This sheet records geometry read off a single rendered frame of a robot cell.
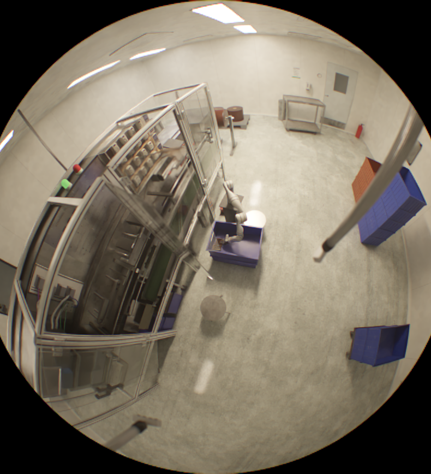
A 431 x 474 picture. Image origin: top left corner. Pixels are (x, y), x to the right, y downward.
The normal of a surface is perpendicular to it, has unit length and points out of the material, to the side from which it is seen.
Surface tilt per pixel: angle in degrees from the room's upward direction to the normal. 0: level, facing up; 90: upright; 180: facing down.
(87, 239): 90
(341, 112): 90
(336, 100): 90
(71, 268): 90
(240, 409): 0
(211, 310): 0
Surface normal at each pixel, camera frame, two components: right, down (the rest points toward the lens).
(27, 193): 0.94, 0.19
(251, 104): -0.29, 0.88
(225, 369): -0.18, -0.44
